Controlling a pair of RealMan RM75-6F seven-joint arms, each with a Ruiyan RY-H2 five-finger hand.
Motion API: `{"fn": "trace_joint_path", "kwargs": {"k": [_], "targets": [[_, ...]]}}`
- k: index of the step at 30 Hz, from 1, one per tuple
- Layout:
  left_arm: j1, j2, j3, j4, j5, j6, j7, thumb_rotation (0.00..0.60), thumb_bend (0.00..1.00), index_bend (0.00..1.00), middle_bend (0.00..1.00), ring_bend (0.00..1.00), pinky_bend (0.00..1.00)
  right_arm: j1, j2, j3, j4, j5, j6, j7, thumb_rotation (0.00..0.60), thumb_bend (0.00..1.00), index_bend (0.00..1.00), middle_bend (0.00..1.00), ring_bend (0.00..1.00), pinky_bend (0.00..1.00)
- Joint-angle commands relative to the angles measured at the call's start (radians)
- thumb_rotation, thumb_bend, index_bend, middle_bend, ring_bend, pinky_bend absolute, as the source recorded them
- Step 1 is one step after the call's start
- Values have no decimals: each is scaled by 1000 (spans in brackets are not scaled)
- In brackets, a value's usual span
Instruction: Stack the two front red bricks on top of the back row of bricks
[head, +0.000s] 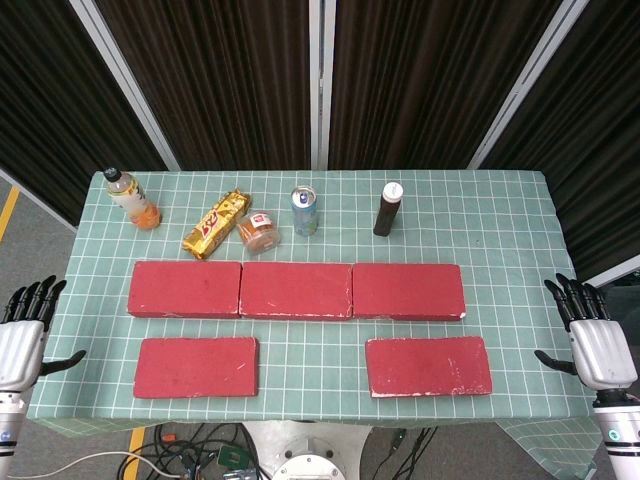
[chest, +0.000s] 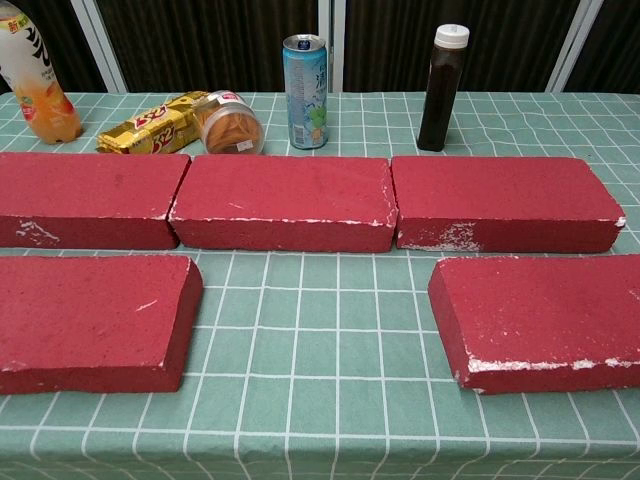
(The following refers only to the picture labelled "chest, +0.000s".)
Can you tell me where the red foam brick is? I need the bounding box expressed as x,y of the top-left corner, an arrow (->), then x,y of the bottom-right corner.
428,253 -> 640,396
0,152 -> 193,251
0,254 -> 205,396
390,155 -> 628,253
168,153 -> 400,254

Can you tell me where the blue drink can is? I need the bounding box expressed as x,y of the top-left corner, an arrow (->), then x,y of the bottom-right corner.
282,33 -> 330,150

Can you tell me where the orange juice plastic bottle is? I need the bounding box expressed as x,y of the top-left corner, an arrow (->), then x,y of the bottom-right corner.
0,0 -> 84,146

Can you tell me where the clear plastic snack jar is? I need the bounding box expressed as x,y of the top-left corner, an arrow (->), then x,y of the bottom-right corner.
192,89 -> 265,155

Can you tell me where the white metal frame post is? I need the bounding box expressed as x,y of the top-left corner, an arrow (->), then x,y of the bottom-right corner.
546,0 -> 607,94
317,0 -> 347,93
69,0 -> 129,94

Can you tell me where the gold biscuit packet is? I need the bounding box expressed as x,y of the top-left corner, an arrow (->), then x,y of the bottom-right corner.
96,90 -> 209,156

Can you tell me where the dark ribbed curtain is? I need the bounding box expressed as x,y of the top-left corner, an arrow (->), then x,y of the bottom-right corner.
0,0 -> 640,94

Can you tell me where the green checked tablecloth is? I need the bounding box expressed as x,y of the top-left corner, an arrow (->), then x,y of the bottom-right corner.
0,90 -> 640,480

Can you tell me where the dark bottle white cap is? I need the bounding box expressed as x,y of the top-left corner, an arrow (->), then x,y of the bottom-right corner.
416,23 -> 472,152

